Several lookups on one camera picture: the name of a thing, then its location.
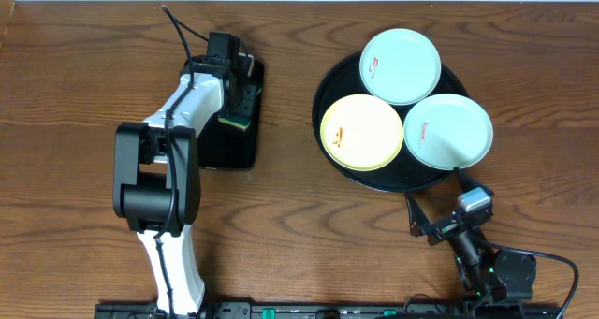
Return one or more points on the yellow plate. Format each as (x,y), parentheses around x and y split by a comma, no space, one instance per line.
(361,132)

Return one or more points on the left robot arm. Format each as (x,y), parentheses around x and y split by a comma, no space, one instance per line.
(156,187)

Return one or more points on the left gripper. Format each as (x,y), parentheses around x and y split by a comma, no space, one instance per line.
(246,96)

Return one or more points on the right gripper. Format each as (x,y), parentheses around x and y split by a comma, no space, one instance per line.
(419,221)

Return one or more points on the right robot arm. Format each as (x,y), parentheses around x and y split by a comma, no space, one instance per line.
(500,276)

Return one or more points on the black rectangular tray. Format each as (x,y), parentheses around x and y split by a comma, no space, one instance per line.
(224,146)

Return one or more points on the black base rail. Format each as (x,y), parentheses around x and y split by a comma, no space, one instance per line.
(244,310)

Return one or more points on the light green plate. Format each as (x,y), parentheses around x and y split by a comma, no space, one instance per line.
(400,66)
(444,131)

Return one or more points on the green yellow sponge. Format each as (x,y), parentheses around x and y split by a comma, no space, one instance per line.
(228,114)

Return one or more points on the round black tray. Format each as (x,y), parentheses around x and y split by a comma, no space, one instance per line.
(404,173)

